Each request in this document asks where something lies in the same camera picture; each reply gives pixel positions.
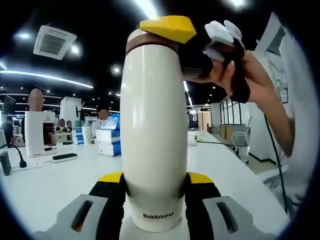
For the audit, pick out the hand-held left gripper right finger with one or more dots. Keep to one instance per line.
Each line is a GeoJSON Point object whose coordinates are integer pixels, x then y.
{"type": "Point", "coordinates": [202, 200]}

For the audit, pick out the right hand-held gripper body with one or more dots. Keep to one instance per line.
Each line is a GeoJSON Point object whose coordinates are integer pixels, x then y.
{"type": "Point", "coordinates": [220, 35]}

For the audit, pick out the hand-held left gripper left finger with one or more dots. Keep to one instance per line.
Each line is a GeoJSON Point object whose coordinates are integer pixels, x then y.
{"type": "Point", "coordinates": [105, 200]}

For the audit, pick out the white brown-banded cup lid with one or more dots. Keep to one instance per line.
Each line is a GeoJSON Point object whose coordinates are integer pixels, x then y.
{"type": "Point", "coordinates": [140, 42]}

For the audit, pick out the white water cup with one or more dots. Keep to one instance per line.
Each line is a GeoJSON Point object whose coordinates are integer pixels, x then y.
{"type": "Point", "coordinates": [152, 125]}

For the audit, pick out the white desktop water dispenser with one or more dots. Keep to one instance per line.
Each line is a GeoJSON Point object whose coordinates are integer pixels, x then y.
{"type": "Point", "coordinates": [33, 135]}

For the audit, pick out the person's right hand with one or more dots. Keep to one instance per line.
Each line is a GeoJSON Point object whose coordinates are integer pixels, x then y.
{"type": "Point", "coordinates": [260, 80]}

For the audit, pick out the curved ceiling light strip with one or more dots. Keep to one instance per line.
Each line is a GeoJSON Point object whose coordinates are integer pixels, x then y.
{"type": "Point", "coordinates": [146, 8]}
{"type": "Point", "coordinates": [50, 77]}

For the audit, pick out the white table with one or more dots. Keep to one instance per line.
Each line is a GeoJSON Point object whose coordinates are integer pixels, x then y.
{"type": "Point", "coordinates": [62, 185]}

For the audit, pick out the blue and white tissue bundle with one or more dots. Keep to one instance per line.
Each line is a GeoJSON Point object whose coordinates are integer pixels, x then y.
{"type": "Point", "coordinates": [108, 150]}

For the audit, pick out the black and white oblong device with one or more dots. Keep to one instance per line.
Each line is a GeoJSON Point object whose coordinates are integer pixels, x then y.
{"type": "Point", "coordinates": [65, 156]}

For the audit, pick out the small white object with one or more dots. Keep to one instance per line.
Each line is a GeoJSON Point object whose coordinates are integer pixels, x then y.
{"type": "Point", "coordinates": [192, 139]}

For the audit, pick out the white paper roll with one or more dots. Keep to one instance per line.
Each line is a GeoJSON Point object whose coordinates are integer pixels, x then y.
{"type": "Point", "coordinates": [86, 135]}

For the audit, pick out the small blue and white box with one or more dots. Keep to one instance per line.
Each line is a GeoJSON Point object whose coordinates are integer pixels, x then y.
{"type": "Point", "coordinates": [78, 136]}

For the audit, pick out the white office chair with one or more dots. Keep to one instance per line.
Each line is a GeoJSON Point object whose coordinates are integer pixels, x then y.
{"type": "Point", "coordinates": [241, 142]}

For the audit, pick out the blue display kiosk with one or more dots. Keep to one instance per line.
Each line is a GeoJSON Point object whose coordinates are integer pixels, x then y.
{"type": "Point", "coordinates": [193, 120]}

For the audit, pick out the black pillar-mounted monitor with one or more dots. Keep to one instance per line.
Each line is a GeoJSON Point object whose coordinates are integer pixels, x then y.
{"type": "Point", "coordinates": [78, 111]}

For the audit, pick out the black power adapter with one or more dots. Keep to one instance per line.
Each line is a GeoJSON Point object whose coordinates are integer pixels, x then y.
{"type": "Point", "coordinates": [5, 162]}

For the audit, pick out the white ceiling air conditioner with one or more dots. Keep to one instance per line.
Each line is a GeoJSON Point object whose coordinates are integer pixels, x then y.
{"type": "Point", "coordinates": [55, 42]}

